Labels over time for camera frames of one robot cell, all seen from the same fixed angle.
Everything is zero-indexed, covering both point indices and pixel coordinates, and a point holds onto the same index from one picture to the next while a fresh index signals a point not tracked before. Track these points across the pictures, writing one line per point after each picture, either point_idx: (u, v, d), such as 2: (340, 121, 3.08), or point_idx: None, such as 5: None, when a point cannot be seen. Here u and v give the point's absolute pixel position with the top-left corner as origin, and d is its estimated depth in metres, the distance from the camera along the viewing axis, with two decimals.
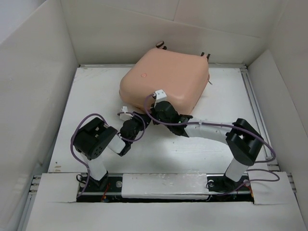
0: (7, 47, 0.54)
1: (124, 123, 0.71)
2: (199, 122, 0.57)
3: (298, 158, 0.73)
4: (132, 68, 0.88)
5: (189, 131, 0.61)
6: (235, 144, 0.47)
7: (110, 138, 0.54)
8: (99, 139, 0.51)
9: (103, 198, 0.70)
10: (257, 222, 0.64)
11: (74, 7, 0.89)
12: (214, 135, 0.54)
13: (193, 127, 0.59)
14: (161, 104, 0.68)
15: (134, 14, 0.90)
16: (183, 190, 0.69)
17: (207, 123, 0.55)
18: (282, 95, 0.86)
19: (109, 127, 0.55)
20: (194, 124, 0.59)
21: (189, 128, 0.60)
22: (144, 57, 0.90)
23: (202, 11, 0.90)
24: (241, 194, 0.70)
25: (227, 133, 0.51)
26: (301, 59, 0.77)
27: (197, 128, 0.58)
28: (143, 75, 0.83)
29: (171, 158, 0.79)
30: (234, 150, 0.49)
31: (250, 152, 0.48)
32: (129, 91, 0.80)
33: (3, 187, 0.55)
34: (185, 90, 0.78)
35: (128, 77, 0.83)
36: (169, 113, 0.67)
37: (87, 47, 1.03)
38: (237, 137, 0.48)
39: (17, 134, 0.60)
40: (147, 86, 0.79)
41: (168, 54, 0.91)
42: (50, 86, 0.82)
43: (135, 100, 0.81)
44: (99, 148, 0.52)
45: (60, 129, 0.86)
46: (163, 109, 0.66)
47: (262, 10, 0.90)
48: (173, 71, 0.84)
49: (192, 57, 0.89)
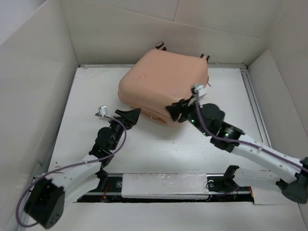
0: (7, 47, 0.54)
1: (99, 132, 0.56)
2: (260, 147, 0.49)
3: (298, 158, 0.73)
4: (131, 69, 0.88)
5: (237, 150, 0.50)
6: (302, 189, 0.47)
7: (62, 200, 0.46)
8: (48, 209, 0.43)
9: (103, 198, 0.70)
10: (257, 222, 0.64)
11: (74, 7, 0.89)
12: (272, 167, 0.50)
13: (247, 149, 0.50)
14: (211, 109, 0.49)
15: (134, 14, 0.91)
16: (183, 190, 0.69)
17: (273, 155, 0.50)
18: (282, 95, 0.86)
19: (56, 191, 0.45)
20: (250, 146, 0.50)
21: (241, 148, 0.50)
22: (143, 58, 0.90)
23: (202, 12, 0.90)
24: (241, 194, 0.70)
25: (296, 174, 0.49)
26: (301, 59, 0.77)
27: (255, 152, 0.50)
28: (142, 76, 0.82)
29: (171, 158, 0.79)
30: (293, 188, 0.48)
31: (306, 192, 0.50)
32: (128, 91, 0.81)
33: (3, 187, 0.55)
34: (183, 92, 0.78)
35: (127, 78, 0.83)
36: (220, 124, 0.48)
37: (87, 47, 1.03)
38: (306, 182, 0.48)
39: (17, 134, 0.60)
40: (145, 87, 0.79)
41: (168, 55, 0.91)
42: (51, 86, 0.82)
43: (134, 100, 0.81)
44: (54, 215, 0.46)
45: (60, 129, 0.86)
46: (215, 118, 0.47)
47: (262, 10, 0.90)
48: (172, 73, 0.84)
49: (192, 59, 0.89)
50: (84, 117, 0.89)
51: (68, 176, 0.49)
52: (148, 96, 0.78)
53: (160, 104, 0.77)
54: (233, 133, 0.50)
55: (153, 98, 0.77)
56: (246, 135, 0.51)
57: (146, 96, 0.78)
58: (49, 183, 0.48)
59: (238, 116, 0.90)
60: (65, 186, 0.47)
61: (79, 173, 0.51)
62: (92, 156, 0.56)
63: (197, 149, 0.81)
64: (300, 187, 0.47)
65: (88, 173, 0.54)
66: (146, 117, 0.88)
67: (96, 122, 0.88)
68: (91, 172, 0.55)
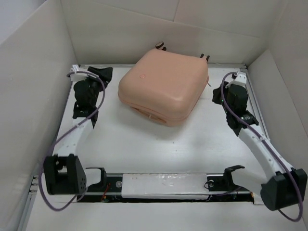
0: (7, 48, 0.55)
1: (75, 89, 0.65)
2: (261, 137, 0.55)
3: (298, 158, 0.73)
4: (131, 69, 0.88)
5: (243, 133, 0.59)
6: (274, 185, 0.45)
7: (79, 165, 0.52)
8: (71, 180, 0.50)
9: (103, 198, 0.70)
10: (257, 222, 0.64)
11: (74, 7, 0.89)
12: (263, 159, 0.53)
13: (250, 135, 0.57)
14: (237, 89, 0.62)
15: (134, 14, 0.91)
16: (183, 190, 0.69)
17: (267, 147, 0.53)
18: (283, 95, 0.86)
19: (69, 162, 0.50)
20: (254, 133, 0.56)
21: (246, 132, 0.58)
22: (143, 58, 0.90)
23: (202, 12, 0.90)
24: (241, 194, 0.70)
25: (276, 172, 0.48)
26: (301, 59, 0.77)
27: (254, 140, 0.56)
28: (142, 76, 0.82)
29: (171, 159, 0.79)
30: (271, 188, 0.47)
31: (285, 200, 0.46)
32: (127, 91, 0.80)
33: (3, 187, 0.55)
34: (183, 93, 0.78)
35: (127, 78, 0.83)
36: (239, 103, 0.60)
37: (87, 47, 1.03)
38: (283, 183, 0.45)
39: (17, 134, 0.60)
40: (145, 88, 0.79)
41: (168, 55, 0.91)
42: (51, 86, 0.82)
43: (134, 100, 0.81)
44: (81, 178, 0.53)
45: (60, 129, 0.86)
46: (237, 95, 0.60)
47: (262, 10, 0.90)
48: (172, 73, 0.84)
49: (192, 59, 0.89)
50: None
51: (69, 144, 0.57)
52: (148, 97, 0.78)
53: (160, 104, 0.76)
54: (249, 121, 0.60)
55: (153, 99, 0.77)
56: (258, 127, 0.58)
57: (146, 96, 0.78)
58: (57, 159, 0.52)
59: None
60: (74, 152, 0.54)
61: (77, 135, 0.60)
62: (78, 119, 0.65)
63: (198, 150, 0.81)
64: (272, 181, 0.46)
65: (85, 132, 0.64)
66: (146, 117, 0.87)
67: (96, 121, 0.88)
68: (86, 131, 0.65)
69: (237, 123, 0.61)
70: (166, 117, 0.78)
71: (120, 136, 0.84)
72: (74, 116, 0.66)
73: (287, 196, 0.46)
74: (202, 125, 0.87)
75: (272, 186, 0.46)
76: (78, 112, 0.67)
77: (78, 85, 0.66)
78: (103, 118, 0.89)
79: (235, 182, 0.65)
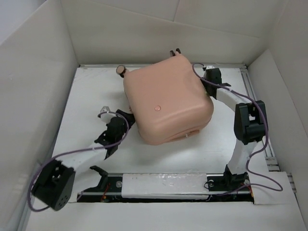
0: (7, 47, 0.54)
1: (112, 120, 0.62)
2: (229, 88, 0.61)
3: (298, 158, 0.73)
4: (133, 107, 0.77)
5: (219, 94, 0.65)
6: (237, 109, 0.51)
7: (71, 181, 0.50)
8: (57, 188, 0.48)
9: (103, 198, 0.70)
10: (257, 222, 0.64)
11: (74, 7, 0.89)
12: (232, 103, 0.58)
13: (222, 91, 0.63)
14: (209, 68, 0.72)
15: (134, 14, 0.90)
16: (183, 190, 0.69)
17: (235, 92, 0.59)
18: (282, 95, 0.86)
19: (66, 173, 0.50)
20: (224, 88, 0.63)
21: (220, 91, 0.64)
22: (132, 92, 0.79)
23: (202, 12, 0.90)
24: (241, 194, 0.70)
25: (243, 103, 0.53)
26: (302, 58, 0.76)
27: (225, 92, 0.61)
28: (157, 108, 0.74)
29: (172, 159, 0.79)
30: (238, 119, 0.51)
31: (250, 126, 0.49)
32: (160, 130, 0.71)
33: (4, 187, 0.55)
34: (201, 94, 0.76)
35: (141, 119, 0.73)
36: (213, 74, 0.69)
37: (87, 47, 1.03)
38: (245, 109, 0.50)
39: (17, 134, 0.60)
40: (171, 116, 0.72)
41: (150, 72, 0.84)
42: (50, 86, 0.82)
43: (172, 132, 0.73)
44: (63, 197, 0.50)
45: (60, 129, 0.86)
46: (210, 70, 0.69)
47: (262, 10, 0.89)
48: (173, 85, 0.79)
49: (173, 62, 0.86)
50: (84, 117, 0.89)
51: (77, 159, 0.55)
52: (179, 123, 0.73)
53: (198, 116, 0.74)
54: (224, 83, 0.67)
55: (184, 121, 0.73)
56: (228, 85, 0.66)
57: (183, 118, 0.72)
58: (58, 165, 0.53)
59: None
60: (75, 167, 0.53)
61: (85, 157, 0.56)
62: (97, 144, 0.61)
63: (199, 149, 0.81)
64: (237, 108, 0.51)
65: (96, 158, 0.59)
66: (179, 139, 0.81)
67: (96, 122, 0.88)
68: (98, 158, 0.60)
69: (215, 90, 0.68)
70: (198, 125, 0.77)
71: None
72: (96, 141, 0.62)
73: (252, 123, 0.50)
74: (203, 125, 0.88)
75: (237, 116, 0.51)
76: (100, 139, 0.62)
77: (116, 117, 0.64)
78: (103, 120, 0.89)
79: (233, 171, 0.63)
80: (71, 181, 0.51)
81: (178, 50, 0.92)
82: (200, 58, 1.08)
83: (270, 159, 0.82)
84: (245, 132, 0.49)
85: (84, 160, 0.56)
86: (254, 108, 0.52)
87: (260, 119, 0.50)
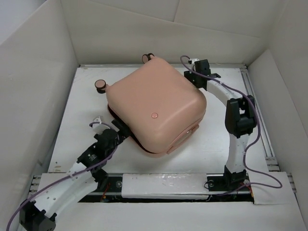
0: (7, 47, 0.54)
1: (103, 134, 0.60)
2: (220, 81, 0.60)
3: (298, 158, 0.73)
4: (128, 121, 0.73)
5: (210, 86, 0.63)
6: (228, 105, 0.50)
7: (48, 221, 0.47)
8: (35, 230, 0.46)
9: (103, 198, 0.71)
10: (257, 222, 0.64)
11: (74, 7, 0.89)
12: (223, 96, 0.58)
13: (213, 84, 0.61)
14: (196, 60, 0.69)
15: (134, 15, 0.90)
16: (183, 190, 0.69)
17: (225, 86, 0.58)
18: (282, 94, 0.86)
19: (36, 218, 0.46)
20: (215, 81, 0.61)
21: (211, 84, 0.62)
22: (123, 105, 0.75)
23: (202, 12, 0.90)
24: (241, 194, 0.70)
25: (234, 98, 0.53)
26: (302, 58, 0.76)
27: (216, 85, 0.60)
28: (154, 116, 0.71)
29: (172, 159, 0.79)
30: (229, 114, 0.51)
31: (242, 121, 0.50)
32: (163, 135, 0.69)
33: (3, 187, 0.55)
34: (189, 91, 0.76)
35: (141, 131, 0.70)
36: (202, 67, 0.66)
37: (87, 47, 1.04)
38: (236, 104, 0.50)
39: (17, 134, 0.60)
40: (170, 119, 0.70)
41: (134, 82, 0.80)
42: (50, 86, 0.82)
43: (174, 134, 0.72)
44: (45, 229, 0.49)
45: (60, 129, 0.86)
46: (198, 61, 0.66)
47: (262, 10, 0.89)
48: (162, 89, 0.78)
49: (151, 68, 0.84)
50: (84, 117, 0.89)
51: (51, 196, 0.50)
52: (180, 123, 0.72)
53: (193, 112, 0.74)
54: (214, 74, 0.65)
55: (184, 121, 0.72)
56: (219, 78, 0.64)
57: (181, 117, 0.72)
58: (32, 205, 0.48)
59: None
60: (46, 209, 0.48)
61: (63, 188, 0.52)
62: (80, 165, 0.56)
63: (199, 149, 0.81)
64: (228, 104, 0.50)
65: (77, 182, 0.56)
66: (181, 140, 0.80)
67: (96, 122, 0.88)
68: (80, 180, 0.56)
69: (204, 81, 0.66)
70: (197, 121, 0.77)
71: None
72: (79, 161, 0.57)
73: (242, 117, 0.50)
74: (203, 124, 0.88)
75: (228, 110, 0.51)
76: (85, 156, 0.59)
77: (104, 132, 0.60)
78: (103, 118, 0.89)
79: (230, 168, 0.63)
80: (48, 221, 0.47)
81: (151, 54, 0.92)
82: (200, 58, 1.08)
83: (270, 159, 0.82)
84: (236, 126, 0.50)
85: (61, 193, 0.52)
86: (244, 102, 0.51)
87: (249, 113, 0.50)
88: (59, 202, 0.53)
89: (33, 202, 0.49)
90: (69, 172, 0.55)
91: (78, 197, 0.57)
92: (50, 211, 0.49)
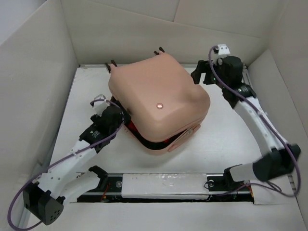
0: (7, 47, 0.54)
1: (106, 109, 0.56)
2: (258, 111, 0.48)
3: (299, 158, 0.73)
4: (131, 109, 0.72)
5: (239, 110, 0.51)
6: (269, 160, 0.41)
7: (54, 202, 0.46)
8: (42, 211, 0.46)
9: (103, 198, 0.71)
10: (257, 222, 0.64)
11: (74, 7, 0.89)
12: (257, 133, 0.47)
13: (247, 109, 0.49)
14: (230, 58, 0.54)
15: (134, 15, 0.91)
16: (183, 190, 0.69)
17: (265, 121, 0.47)
18: (283, 95, 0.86)
19: (41, 198, 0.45)
20: (251, 107, 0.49)
21: (242, 108, 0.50)
22: (127, 91, 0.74)
23: (202, 12, 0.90)
24: (241, 193, 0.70)
25: (274, 147, 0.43)
26: (302, 58, 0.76)
27: (251, 115, 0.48)
28: (158, 107, 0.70)
29: (172, 159, 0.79)
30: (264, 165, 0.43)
31: (276, 173, 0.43)
32: (166, 127, 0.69)
33: (3, 187, 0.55)
34: (195, 88, 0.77)
35: (143, 121, 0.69)
36: (234, 72, 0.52)
37: (87, 47, 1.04)
38: (278, 159, 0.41)
39: (17, 134, 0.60)
40: (173, 113, 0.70)
41: (141, 70, 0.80)
42: (50, 86, 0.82)
43: (176, 128, 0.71)
44: (53, 212, 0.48)
45: (60, 129, 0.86)
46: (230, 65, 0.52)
47: (263, 10, 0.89)
48: (168, 82, 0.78)
49: (159, 60, 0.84)
50: (84, 117, 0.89)
51: (55, 176, 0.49)
52: (183, 117, 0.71)
53: (197, 109, 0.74)
54: (247, 93, 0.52)
55: (186, 117, 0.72)
56: (255, 101, 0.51)
57: (186, 111, 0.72)
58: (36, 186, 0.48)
59: None
60: (51, 189, 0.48)
61: (67, 168, 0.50)
62: (83, 143, 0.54)
63: (198, 149, 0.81)
64: (268, 157, 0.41)
65: (83, 160, 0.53)
66: (181, 138, 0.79)
67: None
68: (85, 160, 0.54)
69: (233, 96, 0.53)
70: (198, 121, 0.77)
71: (119, 136, 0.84)
72: (81, 138, 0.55)
73: (280, 168, 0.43)
74: (203, 125, 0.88)
75: (266, 162, 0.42)
76: (88, 134, 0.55)
77: (108, 108, 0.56)
78: None
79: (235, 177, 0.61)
80: (53, 202, 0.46)
81: (161, 50, 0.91)
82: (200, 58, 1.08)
83: None
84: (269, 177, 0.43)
85: (66, 173, 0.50)
86: (286, 152, 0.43)
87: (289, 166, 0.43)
88: (64, 183, 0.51)
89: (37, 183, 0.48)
90: (72, 151, 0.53)
91: (83, 186, 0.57)
92: (55, 191, 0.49)
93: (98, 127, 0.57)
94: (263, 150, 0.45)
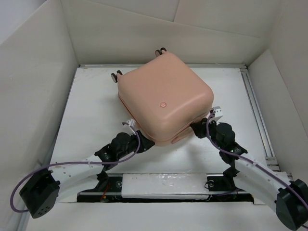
0: (7, 48, 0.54)
1: (118, 135, 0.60)
2: (253, 162, 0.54)
3: (299, 159, 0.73)
4: (136, 109, 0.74)
5: (238, 166, 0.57)
6: (283, 203, 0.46)
7: (54, 196, 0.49)
8: (40, 200, 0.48)
9: (103, 198, 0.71)
10: (258, 222, 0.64)
11: (74, 7, 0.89)
12: (263, 182, 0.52)
13: (244, 164, 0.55)
14: (224, 126, 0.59)
15: (134, 15, 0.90)
16: (184, 190, 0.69)
17: (264, 170, 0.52)
18: (282, 95, 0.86)
19: (51, 184, 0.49)
20: (247, 161, 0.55)
21: (240, 164, 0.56)
22: (132, 92, 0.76)
23: (202, 12, 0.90)
24: (241, 194, 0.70)
25: (279, 189, 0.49)
26: (302, 59, 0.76)
27: (250, 167, 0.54)
28: (162, 105, 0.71)
29: (171, 160, 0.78)
30: (282, 208, 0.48)
31: (297, 215, 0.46)
32: (169, 124, 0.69)
33: (3, 187, 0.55)
34: (199, 86, 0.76)
35: (148, 119, 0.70)
36: (228, 141, 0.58)
37: (87, 47, 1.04)
38: (289, 198, 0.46)
39: (17, 134, 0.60)
40: (178, 109, 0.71)
41: (146, 71, 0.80)
42: (50, 86, 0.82)
43: (180, 125, 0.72)
44: (44, 207, 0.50)
45: (60, 129, 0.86)
46: (224, 134, 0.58)
47: (262, 9, 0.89)
48: (172, 81, 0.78)
49: (163, 59, 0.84)
50: (84, 117, 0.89)
51: (67, 172, 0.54)
52: (186, 115, 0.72)
53: (200, 106, 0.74)
54: (239, 152, 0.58)
55: (190, 113, 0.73)
56: (249, 154, 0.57)
57: (188, 109, 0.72)
58: (48, 174, 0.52)
59: (239, 114, 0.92)
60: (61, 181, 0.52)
61: (78, 172, 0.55)
62: (96, 158, 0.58)
63: (198, 148, 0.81)
64: (280, 199, 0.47)
65: (90, 173, 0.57)
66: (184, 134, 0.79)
67: (96, 121, 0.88)
68: (91, 173, 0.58)
69: (229, 157, 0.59)
70: (202, 116, 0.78)
71: None
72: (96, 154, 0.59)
73: (296, 206, 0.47)
74: None
75: (283, 205, 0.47)
76: (101, 153, 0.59)
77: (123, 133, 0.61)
78: (104, 120, 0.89)
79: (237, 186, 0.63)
80: (55, 194, 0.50)
81: (164, 49, 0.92)
82: (200, 58, 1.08)
83: (270, 159, 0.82)
84: (296, 224, 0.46)
85: (76, 174, 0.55)
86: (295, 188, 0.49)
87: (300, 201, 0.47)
88: (69, 183, 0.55)
89: (49, 172, 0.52)
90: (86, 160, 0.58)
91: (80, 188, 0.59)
92: (62, 185, 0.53)
93: (109, 150, 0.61)
94: (275, 194, 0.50)
